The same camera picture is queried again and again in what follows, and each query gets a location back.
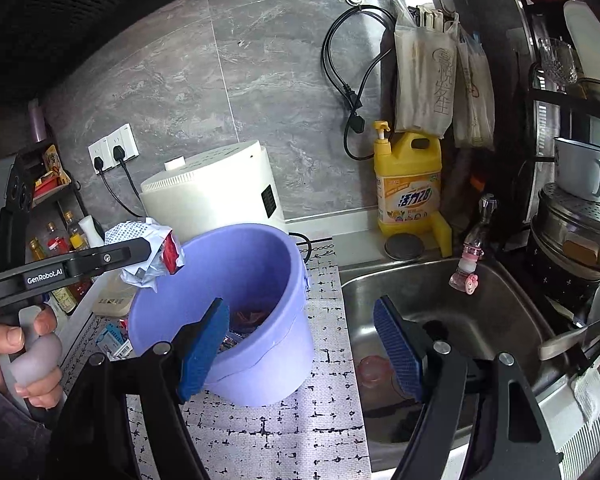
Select white blue paper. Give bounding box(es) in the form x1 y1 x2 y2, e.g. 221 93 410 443
104 218 172 292

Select red white torn packaging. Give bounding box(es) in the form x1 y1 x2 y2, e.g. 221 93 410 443
160 232 185 275

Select black kitchen rack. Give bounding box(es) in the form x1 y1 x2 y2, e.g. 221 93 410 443
504 0 600 321

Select person's left hand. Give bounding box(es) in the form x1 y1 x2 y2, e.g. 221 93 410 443
0 306 62 408

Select dark soy sauce bottle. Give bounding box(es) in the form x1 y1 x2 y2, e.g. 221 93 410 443
29 237 79 315

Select large cooking oil bottle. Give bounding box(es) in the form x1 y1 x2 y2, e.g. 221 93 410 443
44 209 94 302

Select purple plastic bucket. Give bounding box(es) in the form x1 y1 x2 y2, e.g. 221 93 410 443
129 223 314 406

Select blue white medicine box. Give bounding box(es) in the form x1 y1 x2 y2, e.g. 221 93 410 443
96 323 133 361

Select chrome faucet pink filter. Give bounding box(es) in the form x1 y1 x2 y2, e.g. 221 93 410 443
449 193 498 295

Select stainless steel sink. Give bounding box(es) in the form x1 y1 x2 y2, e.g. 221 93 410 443
340 259 568 472

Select cream kettle heating base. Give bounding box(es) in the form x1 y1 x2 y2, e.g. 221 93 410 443
92 274 137 318

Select patterned white table mat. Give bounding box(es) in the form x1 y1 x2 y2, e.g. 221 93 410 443
59 236 374 480

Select cream air fryer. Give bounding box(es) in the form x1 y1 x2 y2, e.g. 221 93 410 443
140 141 287 243

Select yellow dish soap bottle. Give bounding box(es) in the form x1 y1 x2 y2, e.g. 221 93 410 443
374 120 442 236

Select stainless steel steamer pot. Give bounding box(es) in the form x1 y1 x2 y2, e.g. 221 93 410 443
531 183 600 273

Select white enamel mug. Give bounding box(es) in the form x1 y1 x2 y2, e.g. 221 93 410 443
555 138 600 203

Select hanging chopstick paper bags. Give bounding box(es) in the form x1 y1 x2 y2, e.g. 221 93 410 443
392 0 495 151

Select black power cable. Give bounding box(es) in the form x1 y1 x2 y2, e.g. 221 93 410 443
93 145 146 219

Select white wall socket panel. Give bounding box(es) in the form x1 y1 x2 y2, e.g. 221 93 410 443
88 122 140 172

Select hanging black coiled cable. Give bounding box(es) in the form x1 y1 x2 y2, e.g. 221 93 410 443
320 3 399 162

